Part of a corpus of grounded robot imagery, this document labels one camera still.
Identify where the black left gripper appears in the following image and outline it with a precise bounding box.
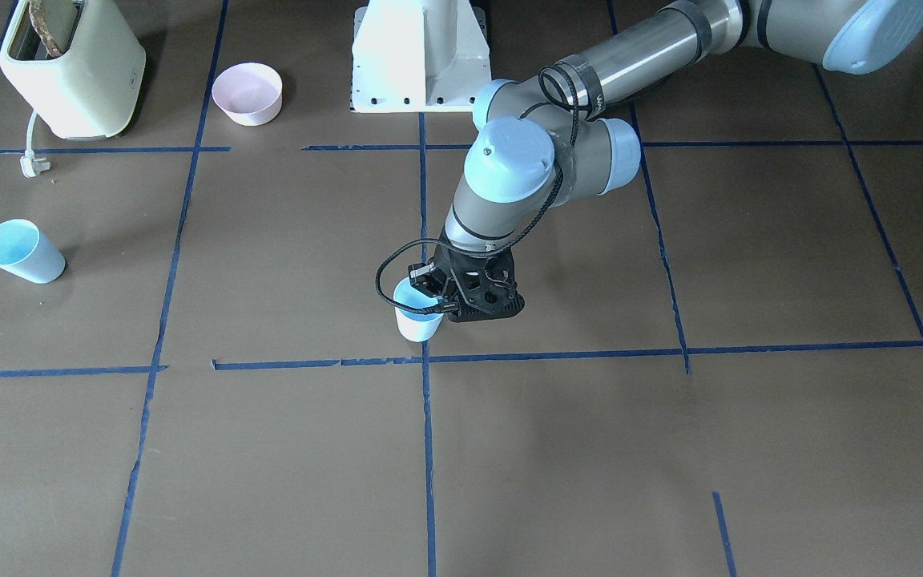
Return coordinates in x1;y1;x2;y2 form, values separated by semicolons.
429;246;525;322

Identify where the light blue cup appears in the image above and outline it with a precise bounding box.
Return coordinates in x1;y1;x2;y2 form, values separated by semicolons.
393;278;443;343
0;219;66;284

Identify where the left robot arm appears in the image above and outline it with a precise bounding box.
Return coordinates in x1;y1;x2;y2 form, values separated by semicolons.
408;1;923;322

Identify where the pink bowl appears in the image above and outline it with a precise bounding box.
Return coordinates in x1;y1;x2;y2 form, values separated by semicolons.
210;62;284;127

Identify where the cream toaster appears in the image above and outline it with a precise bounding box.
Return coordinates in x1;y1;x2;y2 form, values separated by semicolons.
0;1;147;141

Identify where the toast slice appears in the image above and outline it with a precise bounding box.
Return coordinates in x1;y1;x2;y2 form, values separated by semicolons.
28;0;81;59

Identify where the white pedestal column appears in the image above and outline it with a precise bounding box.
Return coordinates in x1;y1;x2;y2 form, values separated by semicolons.
349;1;491;114

